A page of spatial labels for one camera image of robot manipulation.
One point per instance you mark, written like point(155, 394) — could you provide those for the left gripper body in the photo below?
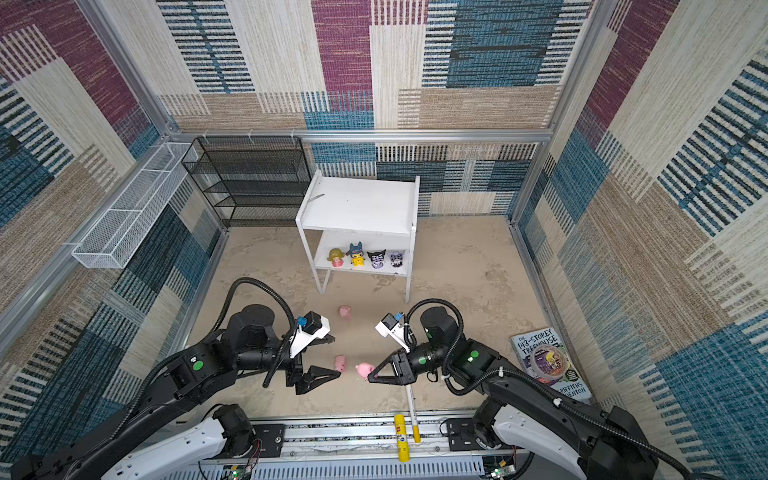
point(295, 367)

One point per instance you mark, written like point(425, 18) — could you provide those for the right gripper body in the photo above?
point(406, 368)

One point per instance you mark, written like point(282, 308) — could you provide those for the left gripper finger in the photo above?
point(314, 378)
point(327, 339)

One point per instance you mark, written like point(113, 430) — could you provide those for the olive green toy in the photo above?
point(336, 257)

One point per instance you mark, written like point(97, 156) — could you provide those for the yellow blue figure toy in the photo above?
point(356, 254)

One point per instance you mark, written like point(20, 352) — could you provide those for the black-eared figure toy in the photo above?
point(377, 258)

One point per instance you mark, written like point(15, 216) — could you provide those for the purple-eared black figure toy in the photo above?
point(396, 258)

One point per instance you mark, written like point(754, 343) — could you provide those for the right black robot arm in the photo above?
point(518, 410)

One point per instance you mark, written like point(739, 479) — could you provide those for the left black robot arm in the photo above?
point(237, 345)

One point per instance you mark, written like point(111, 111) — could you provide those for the white two-tier shelf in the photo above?
point(337, 213)

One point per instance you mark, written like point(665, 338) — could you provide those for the white yellow marker pen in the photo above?
point(413, 416)

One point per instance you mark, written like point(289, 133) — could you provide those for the yellow glue stick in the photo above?
point(402, 438)

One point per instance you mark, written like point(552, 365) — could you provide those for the treehouse book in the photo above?
point(572, 384)

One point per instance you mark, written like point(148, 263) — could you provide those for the round sticker tape roll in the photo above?
point(548, 362)

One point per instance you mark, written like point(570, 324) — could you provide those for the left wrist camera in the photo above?
point(310, 327)

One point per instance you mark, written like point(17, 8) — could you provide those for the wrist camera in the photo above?
point(392, 326)
point(310, 327)

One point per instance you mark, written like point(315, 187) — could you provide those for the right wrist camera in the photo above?
point(392, 326)

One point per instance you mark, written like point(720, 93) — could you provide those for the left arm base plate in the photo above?
point(268, 440)

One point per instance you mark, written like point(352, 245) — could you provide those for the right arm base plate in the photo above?
point(465, 434)

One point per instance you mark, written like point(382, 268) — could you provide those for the black wire mesh rack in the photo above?
point(250, 181)

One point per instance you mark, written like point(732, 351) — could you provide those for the white wire mesh basket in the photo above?
point(118, 233)

